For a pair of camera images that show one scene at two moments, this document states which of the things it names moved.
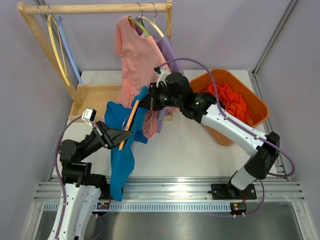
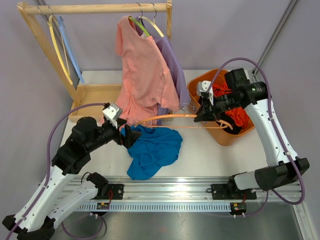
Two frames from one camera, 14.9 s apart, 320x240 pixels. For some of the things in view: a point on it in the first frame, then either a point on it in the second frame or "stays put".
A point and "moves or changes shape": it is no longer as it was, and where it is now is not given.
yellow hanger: [64, 74] moves or changes shape
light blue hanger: [59, 21] stays put
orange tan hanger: [130, 121] to [140, 124]
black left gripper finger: [121, 137] to [130, 136]
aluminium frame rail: [177, 194] stays put
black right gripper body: [160, 96] to [218, 109]
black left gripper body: [104, 138] to [122, 136]
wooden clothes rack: [86, 96] stays put
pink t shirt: [141, 61] stays put
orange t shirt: [233, 102] stays put
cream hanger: [152, 22] stays put
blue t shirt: [123, 163] to [155, 148]
